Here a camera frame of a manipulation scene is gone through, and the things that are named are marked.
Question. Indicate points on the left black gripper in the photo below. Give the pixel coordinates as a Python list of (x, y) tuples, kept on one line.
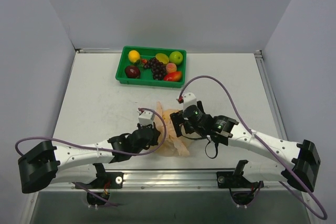
[(153, 135)]

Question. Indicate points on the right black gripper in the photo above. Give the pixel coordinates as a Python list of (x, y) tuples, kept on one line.
[(177, 122)]

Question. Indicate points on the orange translucent plastic bag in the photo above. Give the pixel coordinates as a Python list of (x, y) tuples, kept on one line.
[(172, 145)]

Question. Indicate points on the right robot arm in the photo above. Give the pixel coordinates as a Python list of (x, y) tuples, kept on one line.
[(295, 163)]

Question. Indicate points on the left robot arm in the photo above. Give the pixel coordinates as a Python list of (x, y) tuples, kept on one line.
[(47, 163)]

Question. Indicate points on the red yellow mango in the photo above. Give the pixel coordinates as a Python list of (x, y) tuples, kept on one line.
[(173, 76)]

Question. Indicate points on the pink peach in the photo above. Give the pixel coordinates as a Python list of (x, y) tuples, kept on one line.
[(170, 68)]

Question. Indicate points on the green plastic tray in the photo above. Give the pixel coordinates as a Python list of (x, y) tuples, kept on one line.
[(146, 78)]

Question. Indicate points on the purple grape bunch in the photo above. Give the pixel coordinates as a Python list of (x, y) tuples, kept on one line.
[(157, 68)]

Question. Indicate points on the green apple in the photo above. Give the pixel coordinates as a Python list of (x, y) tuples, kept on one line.
[(176, 57)]

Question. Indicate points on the dark red apple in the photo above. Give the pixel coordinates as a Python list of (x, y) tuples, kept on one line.
[(132, 72)]

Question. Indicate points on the yellow starfruit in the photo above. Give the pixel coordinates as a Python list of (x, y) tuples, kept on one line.
[(163, 58)]

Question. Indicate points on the yellow lemon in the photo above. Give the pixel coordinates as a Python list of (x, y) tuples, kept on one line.
[(134, 56)]

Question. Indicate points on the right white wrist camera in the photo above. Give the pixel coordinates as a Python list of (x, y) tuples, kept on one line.
[(187, 99)]

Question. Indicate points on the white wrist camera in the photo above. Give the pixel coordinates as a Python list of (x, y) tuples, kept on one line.
[(187, 99), (145, 117)]

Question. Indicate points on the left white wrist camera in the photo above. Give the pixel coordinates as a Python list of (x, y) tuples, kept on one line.
[(145, 117)]

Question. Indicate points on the aluminium front rail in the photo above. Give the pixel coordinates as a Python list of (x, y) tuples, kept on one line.
[(168, 179)]

